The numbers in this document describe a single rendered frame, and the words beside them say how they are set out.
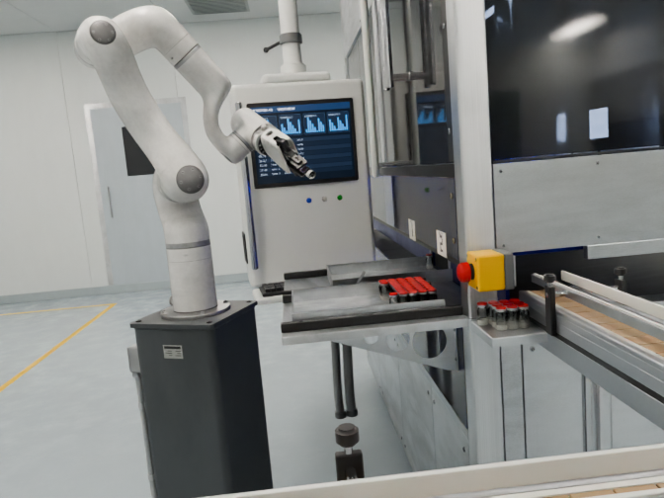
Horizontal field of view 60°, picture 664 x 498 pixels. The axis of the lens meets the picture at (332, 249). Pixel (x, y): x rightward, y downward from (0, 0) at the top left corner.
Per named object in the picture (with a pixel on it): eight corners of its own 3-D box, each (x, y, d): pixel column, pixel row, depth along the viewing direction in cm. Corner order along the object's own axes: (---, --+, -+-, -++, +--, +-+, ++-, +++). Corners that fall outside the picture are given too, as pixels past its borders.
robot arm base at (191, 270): (146, 320, 155) (137, 252, 152) (186, 302, 172) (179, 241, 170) (207, 320, 148) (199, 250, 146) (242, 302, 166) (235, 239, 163)
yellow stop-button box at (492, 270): (501, 282, 119) (500, 248, 118) (515, 289, 112) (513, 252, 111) (465, 286, 119) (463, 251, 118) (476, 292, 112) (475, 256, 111)
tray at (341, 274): (430, 266, 188) (430, 255, 187) (453, 281, 162) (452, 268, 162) (327, 276, 186) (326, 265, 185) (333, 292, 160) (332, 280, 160)
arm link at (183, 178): (206, 188, 164) (222, 188, 149) (169, 210, 159) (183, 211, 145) (105, 19, 148) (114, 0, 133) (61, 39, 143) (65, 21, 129)
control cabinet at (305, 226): (365, 266, 245) (351, 76, 234) (378, 273, 226) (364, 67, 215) (246, 280, 234) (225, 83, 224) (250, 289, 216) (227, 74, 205)
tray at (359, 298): (419, 290, 153) (418, 278, 153) (446, 314, 128) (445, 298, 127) (292, 302, 151) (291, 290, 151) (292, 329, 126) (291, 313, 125)
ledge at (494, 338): (535, 322, 122) (535, 314, 122) (563, 340, 110) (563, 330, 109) (470, 329, 121) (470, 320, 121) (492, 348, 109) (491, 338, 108)
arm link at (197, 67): (155, 84, 148) (237, 169, 160) (200, 41, 149) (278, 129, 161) (153, 85, 156) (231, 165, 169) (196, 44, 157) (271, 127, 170)
